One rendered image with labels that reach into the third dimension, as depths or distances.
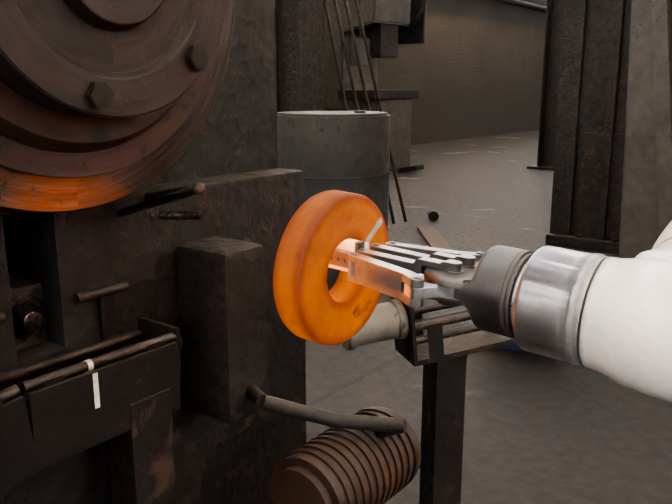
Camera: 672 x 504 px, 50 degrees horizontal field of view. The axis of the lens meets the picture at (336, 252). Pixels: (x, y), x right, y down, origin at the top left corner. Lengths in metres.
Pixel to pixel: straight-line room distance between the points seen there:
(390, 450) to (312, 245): 0.46
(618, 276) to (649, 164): 2.72
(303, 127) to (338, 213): 2.76
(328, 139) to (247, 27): 2.27
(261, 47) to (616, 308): 0.78
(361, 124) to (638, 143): 1.21
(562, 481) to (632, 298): 1.53
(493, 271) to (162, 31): 0.39
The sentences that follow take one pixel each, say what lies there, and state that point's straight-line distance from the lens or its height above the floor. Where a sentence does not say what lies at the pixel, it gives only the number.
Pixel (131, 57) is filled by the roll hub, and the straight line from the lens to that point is 0.73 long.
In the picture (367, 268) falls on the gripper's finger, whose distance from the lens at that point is 0.65.
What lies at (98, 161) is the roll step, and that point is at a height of 0.93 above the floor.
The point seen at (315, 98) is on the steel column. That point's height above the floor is 0.93.
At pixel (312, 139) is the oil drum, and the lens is 3.42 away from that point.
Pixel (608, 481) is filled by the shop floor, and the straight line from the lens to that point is 2.09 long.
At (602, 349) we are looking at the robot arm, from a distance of 0.56.
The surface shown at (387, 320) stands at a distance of 1.02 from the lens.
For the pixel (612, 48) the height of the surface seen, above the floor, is 1.23.
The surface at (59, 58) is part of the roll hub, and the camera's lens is 0.67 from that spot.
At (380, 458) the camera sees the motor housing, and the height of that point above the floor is 0.51.
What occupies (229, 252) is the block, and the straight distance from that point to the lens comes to 0.93.
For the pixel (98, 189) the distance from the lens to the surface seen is 0.79.
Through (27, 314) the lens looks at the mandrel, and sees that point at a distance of 0.90.
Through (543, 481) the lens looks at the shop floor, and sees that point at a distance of 2.04.
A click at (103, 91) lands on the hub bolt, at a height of 1.00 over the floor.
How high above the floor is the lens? 1.00
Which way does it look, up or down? 13 degrees down
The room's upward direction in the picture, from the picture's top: straight up
